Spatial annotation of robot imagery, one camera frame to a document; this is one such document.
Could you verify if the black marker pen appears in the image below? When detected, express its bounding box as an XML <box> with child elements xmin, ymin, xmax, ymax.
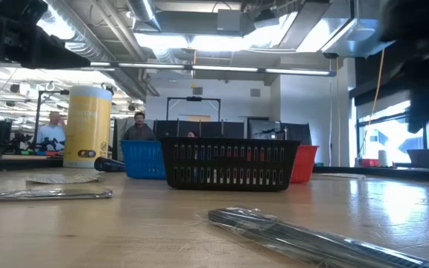
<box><xmin>93</xmin><ymin>156</ymin><xmax>127</xmax><ymax>173</ymax></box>

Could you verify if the red plastic basket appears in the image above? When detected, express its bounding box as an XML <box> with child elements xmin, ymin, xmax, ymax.
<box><xmin>290</xmin><ymin>144</ymin><xmax>320</xmax><ymax>185</ymax></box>

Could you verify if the black plastic basket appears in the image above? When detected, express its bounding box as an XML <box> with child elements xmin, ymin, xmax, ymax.
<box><xmin>159</xmin><ymin>136</ymin><xmax>302</xmax><ymax>193</ymax></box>

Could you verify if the yellow white wipes canister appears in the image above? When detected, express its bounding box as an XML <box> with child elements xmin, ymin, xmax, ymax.
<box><xmin>63</xmin><ymin>85</ymin><xmax>113</xmax><ymax>169</ymax></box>

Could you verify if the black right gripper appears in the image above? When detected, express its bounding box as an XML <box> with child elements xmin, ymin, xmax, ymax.
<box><xmin>380</xmin><ymin>0</ymin><xmax>429</xmax><ymax>134</ymax></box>

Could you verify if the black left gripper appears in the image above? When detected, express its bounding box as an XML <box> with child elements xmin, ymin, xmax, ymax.
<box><xmin>0</xmin><ymin>16</ymin><xmax>91</xmax><ymax>71</ymax></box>

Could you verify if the yellow hanging cable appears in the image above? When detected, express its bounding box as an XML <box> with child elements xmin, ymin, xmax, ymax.
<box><xmin>361</xmin><ymin>48</ymin><xmax>387</xmax><ymax>157</ymax></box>

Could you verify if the blue plastic basket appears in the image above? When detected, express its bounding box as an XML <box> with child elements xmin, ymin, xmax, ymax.
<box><xmin>120</xmin><ymin>139</ymin><xmax>167</xmax><ymax>181</ymax></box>

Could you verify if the black comb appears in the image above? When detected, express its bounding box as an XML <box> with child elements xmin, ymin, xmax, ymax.
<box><xmin>197</xmin><ymin>206</ymin><xmax>429</xmax><ymax>268</ymax></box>
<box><xmin>0</xmin><ymin>188</ymin><xmax>114</xmax><ymax>202</ymax></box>

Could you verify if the long ceiling light bar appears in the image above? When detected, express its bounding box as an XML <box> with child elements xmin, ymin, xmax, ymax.
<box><xmin>87</xmin><ymin>61</ymin><xmax>337</xmax><ymax>78</ymax></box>

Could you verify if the silver round ventilation duct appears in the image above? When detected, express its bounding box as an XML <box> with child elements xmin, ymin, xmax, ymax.
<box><xmin>45</xmin><ymin>0</ymin><xmax>162</xmax><ymax>101</ymax></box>

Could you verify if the black partition panel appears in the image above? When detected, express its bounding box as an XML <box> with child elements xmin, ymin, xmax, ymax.
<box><xmin>153</xmin><ymin>119</ymin><xmax>246</xmax><ymax>139</ymax></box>

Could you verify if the white bandage strip pack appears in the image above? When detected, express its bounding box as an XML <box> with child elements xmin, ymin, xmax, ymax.
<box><xmin>25</xmin><ymin>173</ymin><xmax>104</xmax><ymax>185</ymax></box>

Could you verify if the large metal air duct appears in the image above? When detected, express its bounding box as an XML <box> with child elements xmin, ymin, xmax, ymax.
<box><xmin>132</xmin><ymin>0</ymin><xmax>394</xmax><ymax>59</ymax></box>

